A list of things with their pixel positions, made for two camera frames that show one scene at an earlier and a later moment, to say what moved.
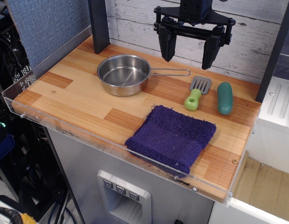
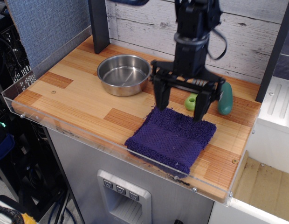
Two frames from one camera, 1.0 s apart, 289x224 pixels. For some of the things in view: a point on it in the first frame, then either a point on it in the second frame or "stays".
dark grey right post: [278, 45] stays
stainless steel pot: [127, 75] stays
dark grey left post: [99, 24] stays
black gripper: [195, 18] → [188, 70]
